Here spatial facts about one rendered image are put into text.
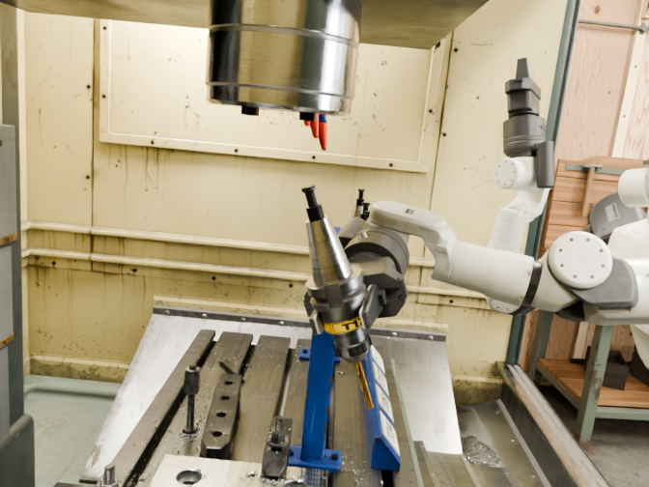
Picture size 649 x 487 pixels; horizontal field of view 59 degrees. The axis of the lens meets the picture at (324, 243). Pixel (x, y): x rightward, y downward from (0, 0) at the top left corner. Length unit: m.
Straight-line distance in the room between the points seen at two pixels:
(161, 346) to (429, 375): 0.76
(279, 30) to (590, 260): 0.49
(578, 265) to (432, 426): 0.86
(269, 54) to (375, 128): 1.10
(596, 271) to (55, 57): 1.50
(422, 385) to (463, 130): 0.72
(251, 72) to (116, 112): 1.21
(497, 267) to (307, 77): 0.39
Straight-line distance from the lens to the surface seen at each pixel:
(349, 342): 0.63
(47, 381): 1.97
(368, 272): 0.66
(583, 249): 0.81
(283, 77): 0.56
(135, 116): 1.73
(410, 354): 1.72
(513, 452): 1.66
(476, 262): 0.81
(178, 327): 1.76
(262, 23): 0.57
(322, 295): 0.59
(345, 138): 1.63
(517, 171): 1.25
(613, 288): 0.82
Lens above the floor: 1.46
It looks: 12 degrees down
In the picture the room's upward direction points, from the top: 5 degrees clockwise
